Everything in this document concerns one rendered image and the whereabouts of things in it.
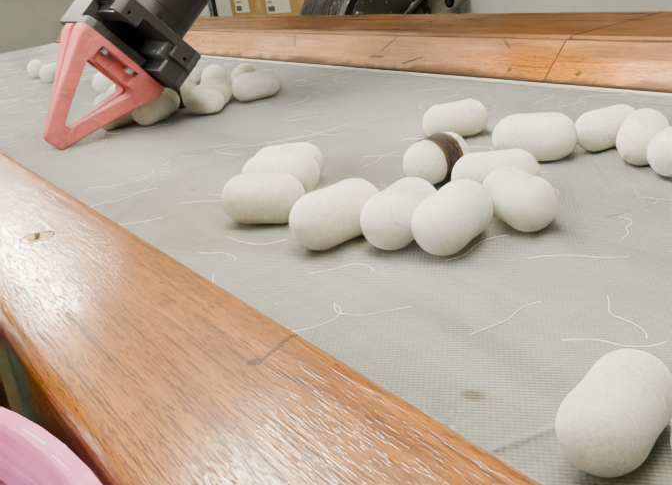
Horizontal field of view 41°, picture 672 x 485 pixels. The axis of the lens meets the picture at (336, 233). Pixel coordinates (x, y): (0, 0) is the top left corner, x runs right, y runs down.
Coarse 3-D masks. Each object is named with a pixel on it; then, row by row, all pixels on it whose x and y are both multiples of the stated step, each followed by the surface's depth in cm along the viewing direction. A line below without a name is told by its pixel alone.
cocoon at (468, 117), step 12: (432, 108) 45; (444, 108) 45; (456, 108) 45; (468, 108) 45; (480, 108) 45; (432, 120) 45; (444, 120) 44; (456, 120) 45; (468, 120) 45; (480, 120) 45; (432, 132) 45; (456, 132) 45; (468, 132) 45
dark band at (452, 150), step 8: (432, 136) 38; (440, 136) 38; (448, 136) 38; (440, 144) 38; (448, 144) 38; (456, 144) 38; (448, 152) 38; (456, 152) 38; (448, 160) 38; (456, 160) 38; (448, 168) 38; (448, 176) 38
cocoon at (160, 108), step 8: (160, 96) 64; (168, 96) 64; (144, 104) 62; (152, 104) 62; (160, 104) 63; (168, 104) 64; (136, 112) 62; (144, 112) 62; (152, 112) 62; (160, 112) 63; (168, 112) 64; (136, 120) 63; (144, 120) 62; (152, 120) 63; (160, 120) 64
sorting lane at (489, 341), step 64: (0, 64) 133; (256, 64) 87; (0, 128) 73; (128, 128) 64; (192, 128) 60; (256, 128) 56; (320, 128) 53; (384, 128) 51; (128, 192) 46; (192, 192) 44; (576, 192) 35; (640, 192) 33; (192, 256) 34; (256, 256) 33; (320, 256) 32; (384, 256) 31; (448, 256) 30; (512, 256) 29; (576, 256) 28; (640, 256) 28; (320, 320) 27; (384, 320) 26; (448, 320) 25; (512, 320) 25; (576, 320) 24; (640, 320) 24; (384, 384) 23; (448, 384) 22; (512, 384) 22; (576, 384) 21; (512, 448) 19
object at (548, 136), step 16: (496, 128) 39; (512, 128) 39; (528, 128) 38; (544, 128) 38; (560, 128) 38; (496, 144) 39; (512, 144) 39; (528, 144) 38; (544, 144) 38; (560, 144) 38; (544, 160) 39
